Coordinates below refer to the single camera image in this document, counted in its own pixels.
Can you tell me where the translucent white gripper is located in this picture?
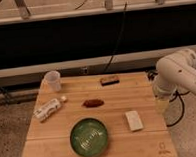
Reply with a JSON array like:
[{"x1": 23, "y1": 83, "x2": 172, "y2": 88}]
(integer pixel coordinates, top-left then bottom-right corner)
[{"x1": 155, "y1": 91, "x2": 170, "y2": 114}]

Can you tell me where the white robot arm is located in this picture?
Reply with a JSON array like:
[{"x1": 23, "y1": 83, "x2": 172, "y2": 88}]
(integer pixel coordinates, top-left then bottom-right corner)
[{"x1": 152, "y1": 48, "x2": 196, "y2": 114}]

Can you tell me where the white rectangular sponge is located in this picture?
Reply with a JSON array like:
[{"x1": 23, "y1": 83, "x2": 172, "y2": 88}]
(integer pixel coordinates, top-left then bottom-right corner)
[{"x1": 126, "y1": 111, "x2": 144, "y2": 131}]

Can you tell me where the brown rectangular block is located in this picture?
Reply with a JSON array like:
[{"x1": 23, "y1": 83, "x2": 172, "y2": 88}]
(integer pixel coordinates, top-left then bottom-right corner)
[{"x1": 100, "y1": 76, "x2": 120, "y2": 86}]

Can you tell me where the black cable at right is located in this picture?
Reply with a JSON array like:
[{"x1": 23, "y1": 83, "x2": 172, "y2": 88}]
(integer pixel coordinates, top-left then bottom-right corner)
[{"x1": 146, "y1": 66, "x2": 193, "y2": 129}]

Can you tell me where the translucent plastic cup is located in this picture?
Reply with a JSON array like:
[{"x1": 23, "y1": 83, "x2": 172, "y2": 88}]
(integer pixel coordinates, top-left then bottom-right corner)
[{"x1": 44, "y1": 71, "x2": 61, "y2": 92}]

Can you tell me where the black hanging cable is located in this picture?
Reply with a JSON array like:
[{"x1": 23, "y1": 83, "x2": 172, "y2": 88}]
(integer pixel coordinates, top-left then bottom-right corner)
[{"x1": 98, "y1": 1, "x2": 132, "y2": 75}]

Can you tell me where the green round plate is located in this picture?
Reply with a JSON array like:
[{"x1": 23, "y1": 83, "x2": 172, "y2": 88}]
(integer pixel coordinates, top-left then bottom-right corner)
[{"x1": 70, "y1": 118, "x2": 109, "y2": 157}]

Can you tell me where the white plastic bottle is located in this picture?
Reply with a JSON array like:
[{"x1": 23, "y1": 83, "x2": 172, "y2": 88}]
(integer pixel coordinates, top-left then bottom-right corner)
[{"x1": 33, "y1": 96, "x2": 67, "y2": 123}]

